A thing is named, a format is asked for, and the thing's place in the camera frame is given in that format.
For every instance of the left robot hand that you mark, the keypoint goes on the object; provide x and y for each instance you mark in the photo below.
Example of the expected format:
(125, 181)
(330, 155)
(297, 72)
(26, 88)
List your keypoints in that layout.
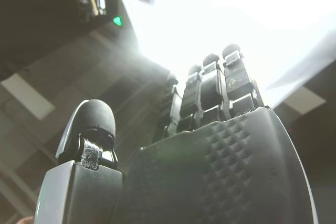
(210, 176)

